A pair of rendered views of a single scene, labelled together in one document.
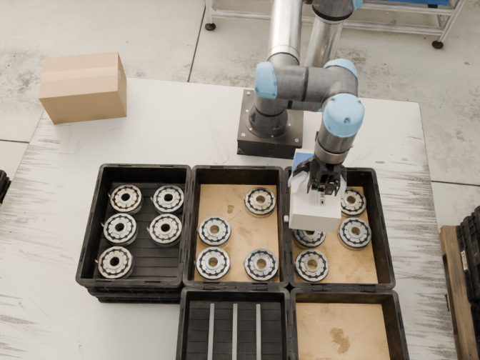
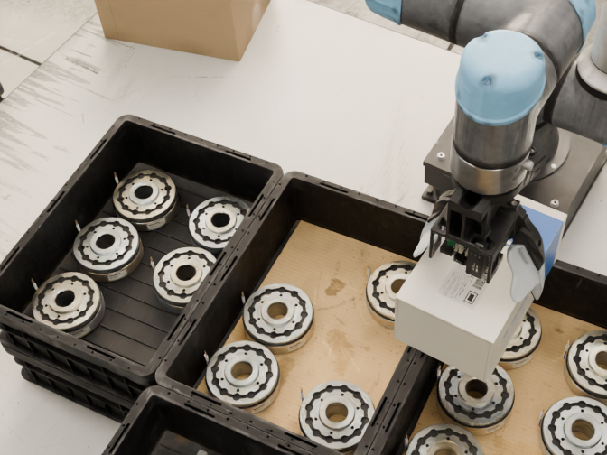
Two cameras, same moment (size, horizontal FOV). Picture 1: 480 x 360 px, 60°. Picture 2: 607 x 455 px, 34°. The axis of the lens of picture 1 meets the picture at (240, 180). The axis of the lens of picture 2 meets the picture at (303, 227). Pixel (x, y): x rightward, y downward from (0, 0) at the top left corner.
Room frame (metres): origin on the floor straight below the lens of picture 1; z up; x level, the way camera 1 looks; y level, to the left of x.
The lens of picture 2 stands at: (-0.10, -0.37, 2.06)
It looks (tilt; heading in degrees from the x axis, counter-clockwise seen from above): 53 degrees down; 32
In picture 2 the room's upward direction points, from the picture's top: 6 degrees counter-clockwise
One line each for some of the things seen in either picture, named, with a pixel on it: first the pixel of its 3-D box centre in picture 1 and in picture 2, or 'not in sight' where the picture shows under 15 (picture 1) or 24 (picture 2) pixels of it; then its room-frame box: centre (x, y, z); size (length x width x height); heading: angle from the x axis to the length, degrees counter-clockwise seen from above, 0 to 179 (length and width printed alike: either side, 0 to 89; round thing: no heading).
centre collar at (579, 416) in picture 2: (356, 231); (583, 430); (0.53, -0.37, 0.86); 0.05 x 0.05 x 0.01
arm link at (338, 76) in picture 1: (331, 86); (526, 27); (0.63, -0.19, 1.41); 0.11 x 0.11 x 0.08; 85
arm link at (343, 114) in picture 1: (340, 123); (499, 97); (0.53, -0.20, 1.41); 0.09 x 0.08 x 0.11; 175
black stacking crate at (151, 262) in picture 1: (141, 227); (143, 256); (0.53, 0.31, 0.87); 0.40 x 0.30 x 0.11; 0
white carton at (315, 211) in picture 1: (314, 190); (480, 276); (0.55, -0.20, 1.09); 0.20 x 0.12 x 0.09; 175
